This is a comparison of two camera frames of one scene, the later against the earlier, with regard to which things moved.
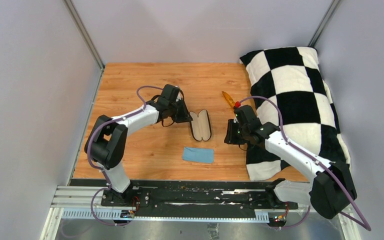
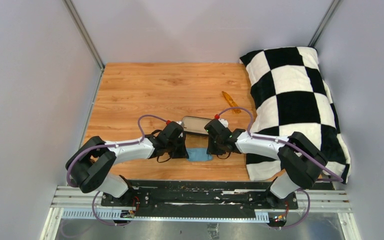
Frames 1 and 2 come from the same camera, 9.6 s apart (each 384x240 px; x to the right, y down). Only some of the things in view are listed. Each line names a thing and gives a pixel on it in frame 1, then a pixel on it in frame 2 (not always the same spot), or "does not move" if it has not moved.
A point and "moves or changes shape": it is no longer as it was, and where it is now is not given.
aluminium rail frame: x=84 y=204 does not move
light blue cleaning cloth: x=198 y=154 does not move
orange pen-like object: x=229 y=99 does not move
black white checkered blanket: x=291 y=78 does not move
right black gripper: x=230 y=138 to x=212 y=150
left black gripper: x=185 y=116 to x=182 y=153
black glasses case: x=200 y=125 moves or changes shape
